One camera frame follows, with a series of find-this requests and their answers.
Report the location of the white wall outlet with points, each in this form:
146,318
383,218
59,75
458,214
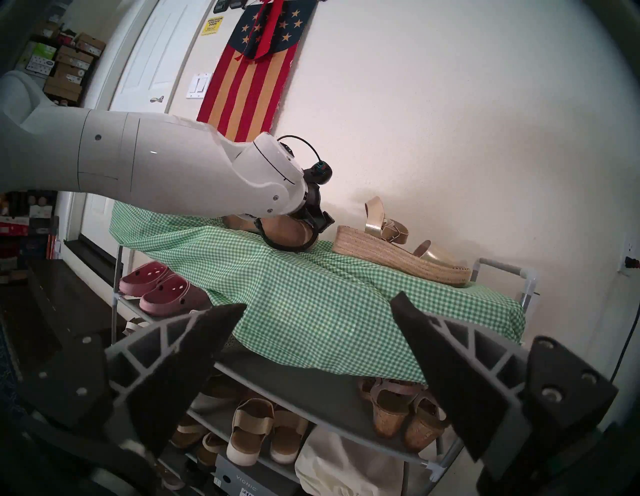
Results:
631,252

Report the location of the yellow warning sticker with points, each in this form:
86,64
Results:
212,25

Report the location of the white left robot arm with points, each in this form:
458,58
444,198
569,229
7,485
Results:
150,160

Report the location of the black door step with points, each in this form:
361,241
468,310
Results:
90,260

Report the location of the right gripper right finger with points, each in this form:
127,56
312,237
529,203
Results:
450,370

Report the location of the black wall-mounted device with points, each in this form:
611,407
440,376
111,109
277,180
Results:
230,4

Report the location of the pink slip-on shoe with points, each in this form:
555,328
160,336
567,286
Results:
172,297
145,277

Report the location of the grey metal shoe rack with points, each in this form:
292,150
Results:
310,395

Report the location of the beige espadrille platform sandal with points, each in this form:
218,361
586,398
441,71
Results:
280,232
400,255

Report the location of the green gingham cloth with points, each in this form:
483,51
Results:
310,295

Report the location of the white panel door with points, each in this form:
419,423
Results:
150,65

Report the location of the white light switch plate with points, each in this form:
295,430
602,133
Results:
198,85

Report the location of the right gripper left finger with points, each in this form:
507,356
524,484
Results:
170,370

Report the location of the large grey Vionic shoebox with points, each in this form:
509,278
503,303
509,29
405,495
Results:
245,480

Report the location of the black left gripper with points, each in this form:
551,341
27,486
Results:
315,200

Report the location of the striped flag wall hanging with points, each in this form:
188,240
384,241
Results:
255,75

